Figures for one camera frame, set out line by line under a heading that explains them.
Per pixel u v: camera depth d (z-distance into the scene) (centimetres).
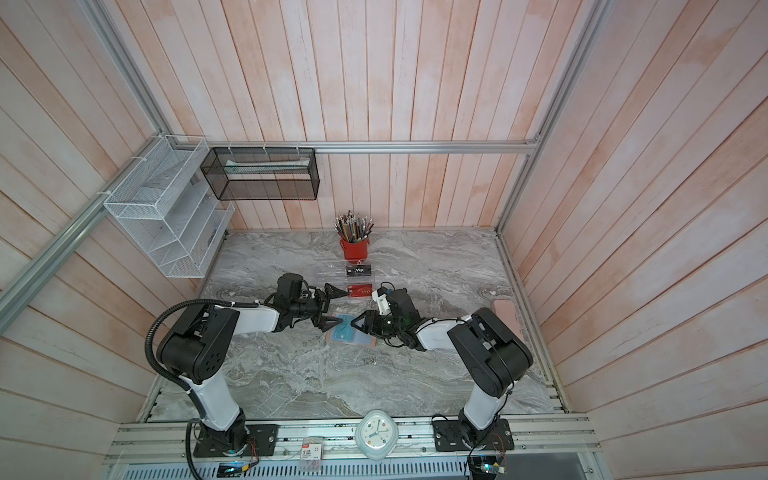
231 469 71
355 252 110
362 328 81
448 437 73
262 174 104
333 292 84
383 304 86
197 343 50
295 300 79
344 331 92
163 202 70
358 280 104
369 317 81
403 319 73
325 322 90
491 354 48
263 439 73
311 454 70
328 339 90
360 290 99
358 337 90
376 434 72
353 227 101
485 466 71
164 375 48
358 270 98
